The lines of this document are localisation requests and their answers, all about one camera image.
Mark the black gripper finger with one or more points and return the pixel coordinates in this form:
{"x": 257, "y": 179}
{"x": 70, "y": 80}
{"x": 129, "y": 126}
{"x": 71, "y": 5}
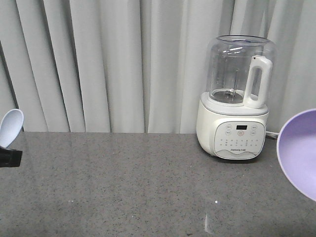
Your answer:
{"x": 10, "y": 158}

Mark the light blue plastic spoon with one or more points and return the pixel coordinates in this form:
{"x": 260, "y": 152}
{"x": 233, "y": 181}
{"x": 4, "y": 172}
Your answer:
{"x": 10, "y": 127}

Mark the purple plastic bowl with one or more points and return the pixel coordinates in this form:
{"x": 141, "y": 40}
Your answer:
{"x": 296, "y": 152}

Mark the grey pleated curtain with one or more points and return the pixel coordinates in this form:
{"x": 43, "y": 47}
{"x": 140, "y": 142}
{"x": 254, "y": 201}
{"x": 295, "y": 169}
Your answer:
{"x": 139, "y": 66}

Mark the white blender with glass jar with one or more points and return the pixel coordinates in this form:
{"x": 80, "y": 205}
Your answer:
{"x": 233, "y": 112}

